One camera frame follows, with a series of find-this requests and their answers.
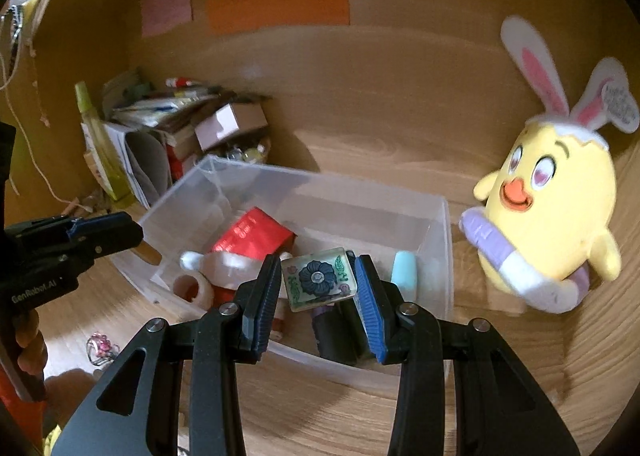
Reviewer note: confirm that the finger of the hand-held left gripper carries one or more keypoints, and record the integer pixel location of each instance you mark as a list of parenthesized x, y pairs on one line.
[(100, 225), (115, 241)]

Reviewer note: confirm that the white tape roll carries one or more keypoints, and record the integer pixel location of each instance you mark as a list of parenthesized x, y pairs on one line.
[(192, 292)]

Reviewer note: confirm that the pink sticky note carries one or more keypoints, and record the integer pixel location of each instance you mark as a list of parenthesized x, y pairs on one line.
[(167, 6)]

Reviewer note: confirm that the wooden stick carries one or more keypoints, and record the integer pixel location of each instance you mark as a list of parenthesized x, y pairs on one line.
[(150, 254)]

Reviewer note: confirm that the flower print mahjong tile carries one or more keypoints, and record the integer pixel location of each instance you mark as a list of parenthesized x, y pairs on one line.
[(315, 278)]

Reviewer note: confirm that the red and white santa hat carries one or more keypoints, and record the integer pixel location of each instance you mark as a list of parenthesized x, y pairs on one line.
[(225, 266)]

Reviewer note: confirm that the small cardboard box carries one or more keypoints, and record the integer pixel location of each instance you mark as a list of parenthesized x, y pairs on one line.
[(230, 123)]

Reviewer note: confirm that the orange sticky note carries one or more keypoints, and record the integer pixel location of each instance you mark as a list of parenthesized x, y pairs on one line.
[(280, 6)]

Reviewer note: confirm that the dark green pump bottle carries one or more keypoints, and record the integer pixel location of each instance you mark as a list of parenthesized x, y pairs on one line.
[(332, 336)]

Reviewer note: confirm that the clear plastic storage bin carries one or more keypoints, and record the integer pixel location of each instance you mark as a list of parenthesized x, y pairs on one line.
[(350, 206)]

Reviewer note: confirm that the pile of papers and booklets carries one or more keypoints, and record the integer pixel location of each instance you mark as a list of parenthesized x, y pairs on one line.
[(150, 156)]

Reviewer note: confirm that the yellow-green squeeze bottle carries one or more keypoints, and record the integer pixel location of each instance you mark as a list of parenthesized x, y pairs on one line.
[(102, 146)]

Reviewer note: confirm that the light blue eraser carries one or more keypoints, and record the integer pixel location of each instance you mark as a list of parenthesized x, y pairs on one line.
[(404, 276)]

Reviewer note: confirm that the person's left hand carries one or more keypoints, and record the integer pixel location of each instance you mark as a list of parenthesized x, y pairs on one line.
[(34, 351)]

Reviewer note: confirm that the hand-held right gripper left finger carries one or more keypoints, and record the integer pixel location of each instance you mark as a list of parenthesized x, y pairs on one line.
[(262, 308)]

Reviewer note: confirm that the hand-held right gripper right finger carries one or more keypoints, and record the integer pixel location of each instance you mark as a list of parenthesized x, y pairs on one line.
[(370, 311)]

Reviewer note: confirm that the yellow chick plush toy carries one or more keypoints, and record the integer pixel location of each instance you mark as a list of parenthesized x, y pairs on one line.
[(550, 196)]

